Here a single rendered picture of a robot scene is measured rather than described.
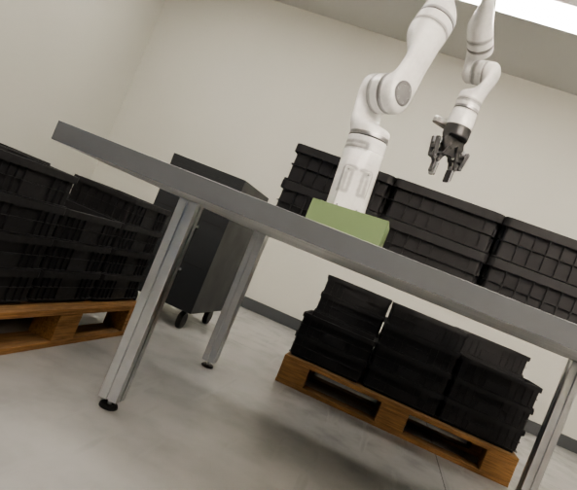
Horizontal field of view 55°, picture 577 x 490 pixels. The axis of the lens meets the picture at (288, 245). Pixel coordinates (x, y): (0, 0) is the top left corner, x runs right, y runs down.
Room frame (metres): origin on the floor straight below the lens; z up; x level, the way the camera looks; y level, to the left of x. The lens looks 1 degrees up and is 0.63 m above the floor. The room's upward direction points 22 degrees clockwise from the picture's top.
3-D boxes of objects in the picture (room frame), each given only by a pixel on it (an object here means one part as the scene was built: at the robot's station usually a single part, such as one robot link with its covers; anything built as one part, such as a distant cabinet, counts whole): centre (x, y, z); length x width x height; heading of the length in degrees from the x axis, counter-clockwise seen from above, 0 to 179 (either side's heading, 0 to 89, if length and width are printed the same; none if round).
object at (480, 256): (1.66, -0.40, 0.76); 0.40 x 0.30 x 0.12; 165
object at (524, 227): (1.58, -0.69, 0.92); 0.40 x 0.30 x 0.02; 165
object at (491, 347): (3.23, -1.30, 0.37); 0.40 x 0.30 x 0.45; 79
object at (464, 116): (1.61, -0.31, 1.17); 0.11 x 0.09 x 0.06; 29
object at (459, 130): (1.59, -0.32, 1.10); 0.08 x 0.08 x 0.09
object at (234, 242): (3.38, 0.51, 0.45); 0.62 x 0.45 x 0.90; 169
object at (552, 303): (1.58, -0.69, 0.76); 0.40 x 0.30 x 0.12; 165
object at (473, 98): (1.59, -0.33, 1.27); 0.09 x 0.07 x 0.15; 57
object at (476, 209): (1.66, -0.40, 0.92); 0.40 x 0.30 x 0.02; 165
